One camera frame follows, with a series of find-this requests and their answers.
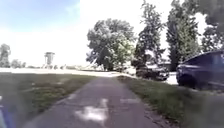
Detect dark blue car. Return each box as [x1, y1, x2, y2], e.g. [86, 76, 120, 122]
[175, 49, 224, 91]

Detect tall dark tree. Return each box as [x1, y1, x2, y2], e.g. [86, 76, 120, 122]
[165, 0, 202, 72]

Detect large leafy tree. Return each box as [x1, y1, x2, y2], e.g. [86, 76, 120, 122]
[85, 18, 137, 72]

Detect grass field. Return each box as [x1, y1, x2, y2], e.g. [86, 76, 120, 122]
[0, 72, 98, 128]

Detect tall slender tree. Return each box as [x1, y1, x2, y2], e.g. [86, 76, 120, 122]
[131, 0, 166, 70]

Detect tower structure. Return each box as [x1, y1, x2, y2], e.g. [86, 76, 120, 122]
[43, 51, 56, 70]

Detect grey asphalt path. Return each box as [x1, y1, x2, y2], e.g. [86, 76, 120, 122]
[20, 75, 168, 128]

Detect distant tree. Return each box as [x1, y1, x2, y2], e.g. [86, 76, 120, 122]
[0, 43, 12, 69]

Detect grass verge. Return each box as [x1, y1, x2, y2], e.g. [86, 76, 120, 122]
[117, 75, 224, 128]

